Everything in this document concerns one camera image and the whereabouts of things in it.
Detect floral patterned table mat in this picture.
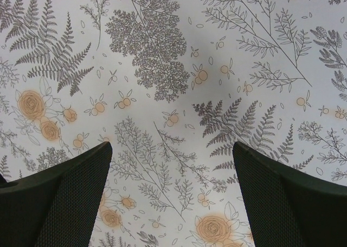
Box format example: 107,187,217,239
1,0,346,246

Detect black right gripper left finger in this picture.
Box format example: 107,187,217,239
1,142,112,246

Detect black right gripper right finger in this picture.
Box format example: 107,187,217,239
233,142,346,246

